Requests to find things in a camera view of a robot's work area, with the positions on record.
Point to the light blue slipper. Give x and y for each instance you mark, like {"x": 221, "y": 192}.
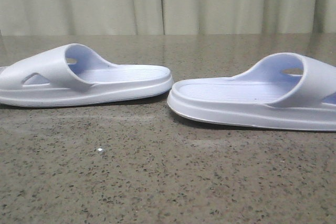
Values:
{"x": 73, "y": 75}
{"x": 282, "y": 91}

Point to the pale grey-green curtain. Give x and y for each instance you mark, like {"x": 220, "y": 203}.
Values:
{"x": 165, "y": 17}

